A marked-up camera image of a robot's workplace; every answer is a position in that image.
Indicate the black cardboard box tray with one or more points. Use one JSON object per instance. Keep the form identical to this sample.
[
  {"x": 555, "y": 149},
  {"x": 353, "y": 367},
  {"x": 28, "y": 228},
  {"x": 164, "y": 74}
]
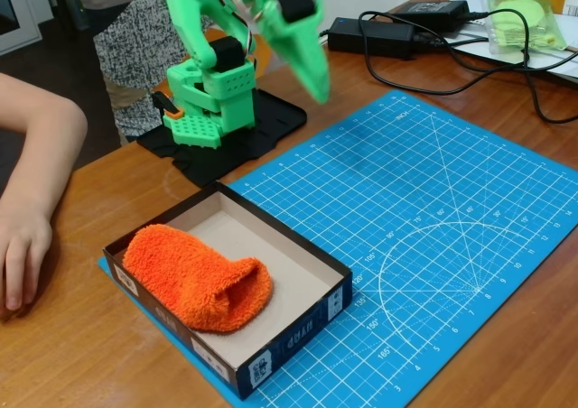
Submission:
[{"x": 289, "y": 268}]

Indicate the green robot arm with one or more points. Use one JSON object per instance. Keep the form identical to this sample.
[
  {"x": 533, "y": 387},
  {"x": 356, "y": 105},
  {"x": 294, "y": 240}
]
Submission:
[{"x": 226, "y": 87}]

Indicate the white framed glass panel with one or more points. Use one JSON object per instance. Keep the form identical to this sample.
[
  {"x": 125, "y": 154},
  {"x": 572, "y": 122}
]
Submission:
[{"x": 27, "y": 20}]

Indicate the orange black table clamp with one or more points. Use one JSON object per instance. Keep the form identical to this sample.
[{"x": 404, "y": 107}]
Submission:
[{"x": 169, "y": 108}]

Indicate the black power adapter brick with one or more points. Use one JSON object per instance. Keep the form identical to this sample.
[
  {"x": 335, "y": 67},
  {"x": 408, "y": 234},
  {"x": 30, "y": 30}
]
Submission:
[
  {"x": 433, "y": 13},
  {"x": 361, "y": 35}
]

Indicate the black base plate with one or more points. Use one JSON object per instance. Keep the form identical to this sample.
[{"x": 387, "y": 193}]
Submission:
[{"x": 271, "y": 128}]

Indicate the bare person forearm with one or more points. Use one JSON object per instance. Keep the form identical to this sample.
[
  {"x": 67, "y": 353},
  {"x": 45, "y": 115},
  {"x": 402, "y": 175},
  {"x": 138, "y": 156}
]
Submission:
[{"x": 45, "y": 146}]

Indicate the bare person hand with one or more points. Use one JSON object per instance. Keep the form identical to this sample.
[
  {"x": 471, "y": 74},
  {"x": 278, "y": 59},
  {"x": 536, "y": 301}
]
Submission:
[{"x": 22, "y": 259}]

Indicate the plastic bag green parts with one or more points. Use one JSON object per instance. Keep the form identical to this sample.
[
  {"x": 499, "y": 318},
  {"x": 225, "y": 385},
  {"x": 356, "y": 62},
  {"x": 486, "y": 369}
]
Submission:
[{"x": 506, "y": 33}]

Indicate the blue cutting mat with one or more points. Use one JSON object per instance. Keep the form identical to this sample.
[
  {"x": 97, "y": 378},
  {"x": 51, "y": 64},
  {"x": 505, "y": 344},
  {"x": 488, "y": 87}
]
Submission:
[{"x": 361, "y": 200}]

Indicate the person in speckled grey garment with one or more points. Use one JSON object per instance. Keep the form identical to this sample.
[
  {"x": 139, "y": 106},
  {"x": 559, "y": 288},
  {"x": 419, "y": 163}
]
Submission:
[{"x": 126, "y": 56}]

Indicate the orange fluffy sock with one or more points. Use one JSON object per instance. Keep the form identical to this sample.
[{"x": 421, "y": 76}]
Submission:
[{"x": 189, "y": 272}]

